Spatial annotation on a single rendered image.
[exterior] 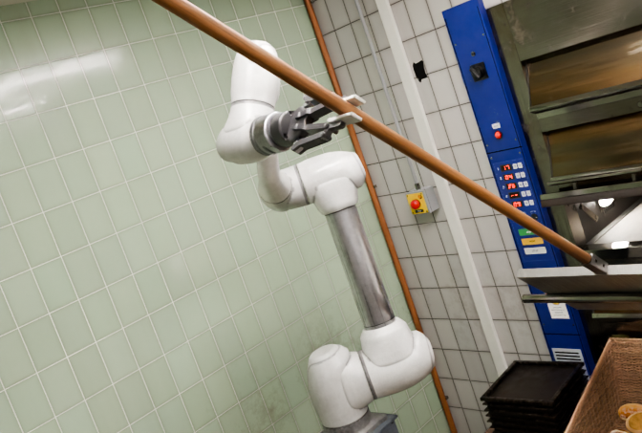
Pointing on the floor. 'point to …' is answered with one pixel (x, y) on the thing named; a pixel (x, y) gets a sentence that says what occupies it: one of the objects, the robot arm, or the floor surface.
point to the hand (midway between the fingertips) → (346, 111)
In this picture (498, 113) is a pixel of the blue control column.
